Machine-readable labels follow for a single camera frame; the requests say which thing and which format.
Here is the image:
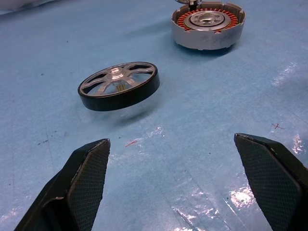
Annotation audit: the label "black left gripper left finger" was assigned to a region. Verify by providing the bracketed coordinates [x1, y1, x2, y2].
[14, 138, 112, 231]

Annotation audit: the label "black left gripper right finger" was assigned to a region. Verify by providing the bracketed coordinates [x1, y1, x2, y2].
[234, 133, 308, 231]

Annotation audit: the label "black rotor ring silver spokes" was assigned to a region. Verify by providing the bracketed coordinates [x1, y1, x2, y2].
[77, 62, 161, 112]

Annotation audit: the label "silver motor stator housing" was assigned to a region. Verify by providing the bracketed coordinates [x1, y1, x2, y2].
[171, 1, 246, 51]

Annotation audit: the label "blue table mat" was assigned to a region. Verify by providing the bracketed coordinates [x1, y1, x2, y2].
[0, 0, 308, 231]

